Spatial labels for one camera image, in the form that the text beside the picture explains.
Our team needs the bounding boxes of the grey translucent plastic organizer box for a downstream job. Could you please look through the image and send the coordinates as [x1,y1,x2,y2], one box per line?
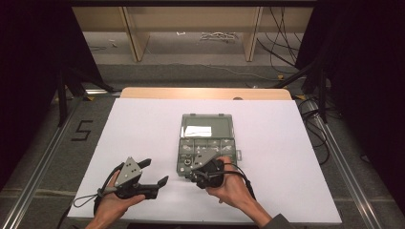
[176,113,243,177]

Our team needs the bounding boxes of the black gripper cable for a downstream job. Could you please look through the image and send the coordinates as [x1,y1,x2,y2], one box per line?
[223,162,258,202]
[72,161,126,215]

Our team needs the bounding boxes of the aluminium floor rail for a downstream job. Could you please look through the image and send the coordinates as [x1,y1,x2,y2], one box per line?
[0,94,84,229]
[305,98,383,229]

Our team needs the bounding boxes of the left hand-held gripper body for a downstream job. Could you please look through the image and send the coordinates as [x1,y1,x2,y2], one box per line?
[101,156,160,200]

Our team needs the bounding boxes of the person's left hand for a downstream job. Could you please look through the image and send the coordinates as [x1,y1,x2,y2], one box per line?
[95,170,146,221]

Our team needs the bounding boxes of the black metal stand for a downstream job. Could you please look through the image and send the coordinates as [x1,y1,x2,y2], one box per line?
[272,59,330,124]
[56,67,117,128]

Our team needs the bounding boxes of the black hanging cables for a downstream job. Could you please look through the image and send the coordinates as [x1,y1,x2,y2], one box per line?
[257,6,308,74]

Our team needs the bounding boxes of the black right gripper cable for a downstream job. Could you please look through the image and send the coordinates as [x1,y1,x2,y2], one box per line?
[223,162,258,202]

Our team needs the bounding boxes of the white chain pile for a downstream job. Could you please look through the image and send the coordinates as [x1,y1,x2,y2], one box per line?
[200,31,239,42]

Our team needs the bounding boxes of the dark curtain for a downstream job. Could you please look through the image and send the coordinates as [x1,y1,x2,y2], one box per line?
[295,0,405,204]
[0,0,104,192]

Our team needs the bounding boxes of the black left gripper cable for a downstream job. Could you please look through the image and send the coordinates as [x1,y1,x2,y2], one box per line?
[72,161,126,215]

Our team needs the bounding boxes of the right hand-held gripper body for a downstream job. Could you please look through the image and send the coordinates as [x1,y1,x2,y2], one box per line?
[185,149,227,190]

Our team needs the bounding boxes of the black floor cables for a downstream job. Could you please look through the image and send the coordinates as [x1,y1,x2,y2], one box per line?
[298,95,332,166]

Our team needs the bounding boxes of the person's right hand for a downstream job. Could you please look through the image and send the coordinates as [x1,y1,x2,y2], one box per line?
[205,156,256,212]

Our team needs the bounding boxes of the white board sheet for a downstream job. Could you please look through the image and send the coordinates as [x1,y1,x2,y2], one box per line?
[67,97,342,226]

